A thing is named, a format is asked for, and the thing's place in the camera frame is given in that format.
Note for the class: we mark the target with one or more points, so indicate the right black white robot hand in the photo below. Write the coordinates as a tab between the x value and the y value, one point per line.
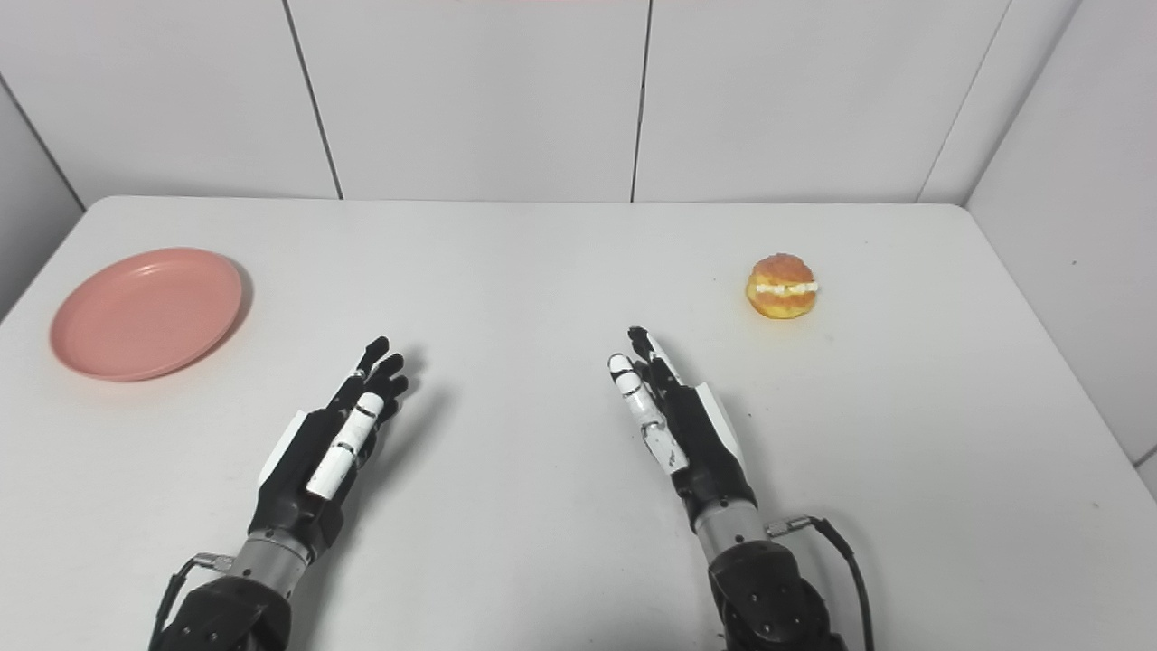
700	443

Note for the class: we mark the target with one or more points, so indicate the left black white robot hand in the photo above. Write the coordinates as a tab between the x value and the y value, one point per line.
307	461

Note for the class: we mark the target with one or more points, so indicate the cream puff pastry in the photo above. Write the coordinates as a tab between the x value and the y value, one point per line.
782	287

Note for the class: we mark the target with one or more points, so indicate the pink round plate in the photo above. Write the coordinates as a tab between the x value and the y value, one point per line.
147	313

